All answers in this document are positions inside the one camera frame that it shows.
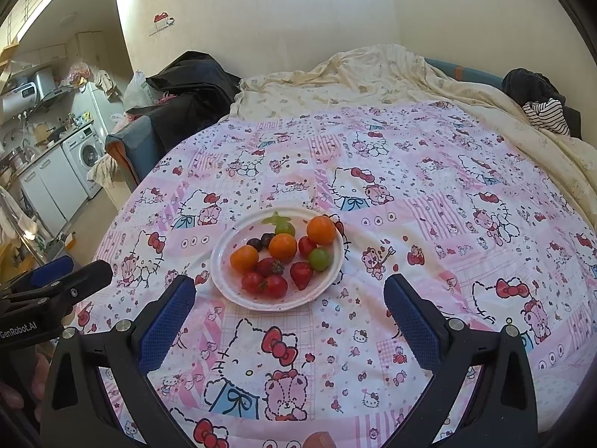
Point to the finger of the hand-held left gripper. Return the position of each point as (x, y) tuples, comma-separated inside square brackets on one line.
[(46, 271), (86, 276)]

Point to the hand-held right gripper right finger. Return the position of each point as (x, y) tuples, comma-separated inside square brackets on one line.
[(415, 324)]

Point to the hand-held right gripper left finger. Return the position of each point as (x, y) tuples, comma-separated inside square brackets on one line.
[(168, 322)]

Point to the red cherry tomato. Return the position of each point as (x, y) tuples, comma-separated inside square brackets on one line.
[(306, 246), (252, 281), (275, 286)]

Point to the small orange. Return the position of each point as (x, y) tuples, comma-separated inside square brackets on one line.
[(282, 247), (244, 258), (321, 229)]

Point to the pink strawberry-pattern plate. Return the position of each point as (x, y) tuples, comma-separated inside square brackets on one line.
[(308, 296)]

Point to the red strawberry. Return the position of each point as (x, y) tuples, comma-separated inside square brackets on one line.
[(269, 267), (301, 275)]

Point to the green grape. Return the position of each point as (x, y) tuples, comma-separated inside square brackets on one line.
[(285, 228), (319, 259)]

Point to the dark purple grape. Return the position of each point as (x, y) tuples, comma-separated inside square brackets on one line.
[(267, 240), (254, 244)]

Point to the person's left hand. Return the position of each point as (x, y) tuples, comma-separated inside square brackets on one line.
[(41, 373)]

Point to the white kitchen cabinet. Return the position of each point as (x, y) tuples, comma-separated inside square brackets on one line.
[(46, 186)]

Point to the pink cartoon-cat printed blanket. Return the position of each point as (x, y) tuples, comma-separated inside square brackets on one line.
[(419, 224)]

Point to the beige cloth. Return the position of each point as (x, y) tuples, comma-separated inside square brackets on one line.
[(105, 168)]

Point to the white washing machine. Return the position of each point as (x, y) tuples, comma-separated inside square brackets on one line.
[(84, 154)]

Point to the blue sofa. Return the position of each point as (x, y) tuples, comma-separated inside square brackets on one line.
[(135, 142)]

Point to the white fridge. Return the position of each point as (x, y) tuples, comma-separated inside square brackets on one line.
[(100, 102)]

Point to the white water heater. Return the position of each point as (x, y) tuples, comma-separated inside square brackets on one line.
[(28, 88)]

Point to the white plastic bag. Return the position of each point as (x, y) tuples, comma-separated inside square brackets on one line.
[(135, 88)]

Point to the black jacket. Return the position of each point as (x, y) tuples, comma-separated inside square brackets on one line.
[(191, 74)]

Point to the black-white striped garment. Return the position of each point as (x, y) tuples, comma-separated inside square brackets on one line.
[(548, 116)]

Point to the cream duvet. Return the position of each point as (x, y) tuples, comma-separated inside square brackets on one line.
[(373, 74)]

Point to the blue headboard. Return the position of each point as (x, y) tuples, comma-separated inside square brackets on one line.
[(480, 77)]

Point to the black clothing pile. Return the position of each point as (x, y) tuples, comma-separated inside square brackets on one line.
[(527, 81)]

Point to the small wall shelf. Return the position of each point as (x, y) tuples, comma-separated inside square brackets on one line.
[(162, 17)]

